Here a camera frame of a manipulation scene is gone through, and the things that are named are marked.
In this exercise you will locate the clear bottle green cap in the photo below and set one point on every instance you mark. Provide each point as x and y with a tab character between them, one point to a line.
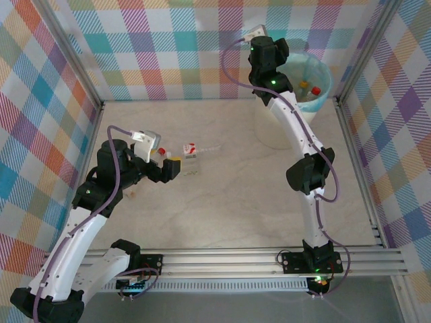
192	166

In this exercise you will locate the clear bottle red white label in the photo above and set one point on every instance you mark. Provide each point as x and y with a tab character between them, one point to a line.
190	150

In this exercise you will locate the clear bottle orange cap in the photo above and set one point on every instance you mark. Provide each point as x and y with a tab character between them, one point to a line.
304	84

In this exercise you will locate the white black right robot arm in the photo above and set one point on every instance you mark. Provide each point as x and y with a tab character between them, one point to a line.
293	124

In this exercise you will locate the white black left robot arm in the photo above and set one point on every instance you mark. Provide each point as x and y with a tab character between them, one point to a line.
81	242

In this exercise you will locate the colourful plaid backdrop cloth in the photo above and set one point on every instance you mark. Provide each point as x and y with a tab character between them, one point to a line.
168	50
404	134
27	117

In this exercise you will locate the left circuit board green lights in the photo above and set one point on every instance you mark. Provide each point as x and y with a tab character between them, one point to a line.
129	285

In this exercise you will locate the right circuit board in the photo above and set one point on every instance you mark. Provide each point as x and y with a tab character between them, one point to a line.
320	282

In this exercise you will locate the aluminium frame post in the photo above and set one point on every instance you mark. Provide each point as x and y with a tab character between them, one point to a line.
367	50
72	55

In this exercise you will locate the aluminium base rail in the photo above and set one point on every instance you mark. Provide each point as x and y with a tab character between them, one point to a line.
219	262

